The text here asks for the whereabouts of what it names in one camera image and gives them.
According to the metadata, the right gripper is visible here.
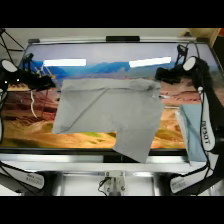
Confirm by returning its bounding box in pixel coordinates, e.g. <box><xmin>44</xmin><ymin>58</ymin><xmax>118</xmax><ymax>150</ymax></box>
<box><xmin>154</xmin><ymin>65</ymin><xmax>185</xmax><ymax>86</ymax></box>

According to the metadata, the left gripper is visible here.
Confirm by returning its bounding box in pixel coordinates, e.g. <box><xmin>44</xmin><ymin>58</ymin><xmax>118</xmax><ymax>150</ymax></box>
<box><xmin>19</xmin><ymin>70</ymin><xmax>57</xmax><ymax>92</ymax></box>

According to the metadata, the grey T-shirt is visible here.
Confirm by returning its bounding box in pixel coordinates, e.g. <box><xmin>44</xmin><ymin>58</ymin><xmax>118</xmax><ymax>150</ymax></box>
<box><xmin>51</xmin><ymin>77</ymin><xmax>166</xmax><ymax>164</ymax></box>

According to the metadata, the light blue garment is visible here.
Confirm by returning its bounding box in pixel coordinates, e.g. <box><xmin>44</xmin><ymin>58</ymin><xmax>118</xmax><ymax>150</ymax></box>
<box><xmin>175</xmin><ymin>102</ymin><xmax>210</xmax><ymax>167</ymax></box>

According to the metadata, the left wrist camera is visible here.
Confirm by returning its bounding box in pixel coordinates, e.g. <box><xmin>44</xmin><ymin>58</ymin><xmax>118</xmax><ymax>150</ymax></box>
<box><xmin>20</xmin><ymin>53</ymin><xmax>35</xmax><ymax>74</ymax></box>

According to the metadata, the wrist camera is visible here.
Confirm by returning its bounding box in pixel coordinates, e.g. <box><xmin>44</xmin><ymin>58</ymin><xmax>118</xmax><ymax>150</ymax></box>
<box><xmin>20</xmin><ymin>53</ymin><xmax>35</xmax><ymax>74</ymax></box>
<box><xmin>175</xmin><ymin>43</ymin><xmax>190</xmax><ymax>68</ymax></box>

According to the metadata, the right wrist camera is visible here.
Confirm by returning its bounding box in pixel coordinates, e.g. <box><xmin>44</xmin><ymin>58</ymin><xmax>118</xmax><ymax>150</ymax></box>
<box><xmin>175</xmin><ymin>43</ymin><xmax>190</xmax><ymax>68</ymax></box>

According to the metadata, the silver frame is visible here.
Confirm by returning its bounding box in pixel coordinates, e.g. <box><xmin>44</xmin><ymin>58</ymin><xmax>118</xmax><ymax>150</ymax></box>
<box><xmin>0</xmin><ymin>153</ymin><xmax>224</xmax><ymax>197</ymax></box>

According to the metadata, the black cable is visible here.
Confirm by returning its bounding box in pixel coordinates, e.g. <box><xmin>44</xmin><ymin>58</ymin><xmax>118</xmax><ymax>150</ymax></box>
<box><xmin>97</xmin><ymin>177</ymin><xmax>111</xmax><ymax>197</ymax></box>

